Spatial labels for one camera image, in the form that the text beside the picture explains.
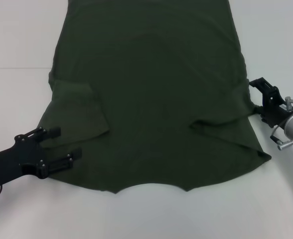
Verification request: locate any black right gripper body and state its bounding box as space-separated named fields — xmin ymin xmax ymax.
xmin=260 ymin=85 xmax=290 ymax=128

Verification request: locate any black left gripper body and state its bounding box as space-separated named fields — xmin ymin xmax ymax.
xmin=0 ymin=134 xmax=49 ymax=193

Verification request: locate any dark green t-shirt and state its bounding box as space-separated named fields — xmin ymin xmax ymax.
xmin=34 ymin=0 xmax=273 ymax=195

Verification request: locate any silver knurled cable plug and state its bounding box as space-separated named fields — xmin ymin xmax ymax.
xmin=278 ymin=139 xmax=293 ymax=150

